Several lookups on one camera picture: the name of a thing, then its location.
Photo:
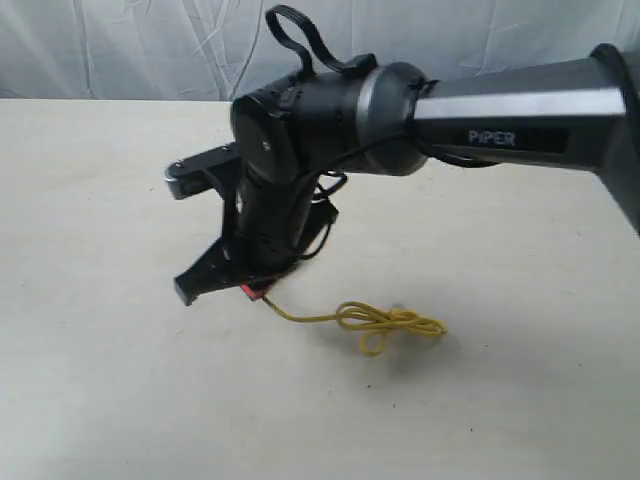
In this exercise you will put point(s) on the right black Piper robot arm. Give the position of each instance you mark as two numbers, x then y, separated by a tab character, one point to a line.
581	114

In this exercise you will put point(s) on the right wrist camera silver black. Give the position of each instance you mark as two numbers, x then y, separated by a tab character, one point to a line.
218	169

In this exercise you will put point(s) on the grey wrinkled backdrop cloth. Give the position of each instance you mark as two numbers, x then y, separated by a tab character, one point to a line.
216	50

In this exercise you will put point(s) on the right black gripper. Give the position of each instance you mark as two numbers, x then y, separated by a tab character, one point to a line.
271	235

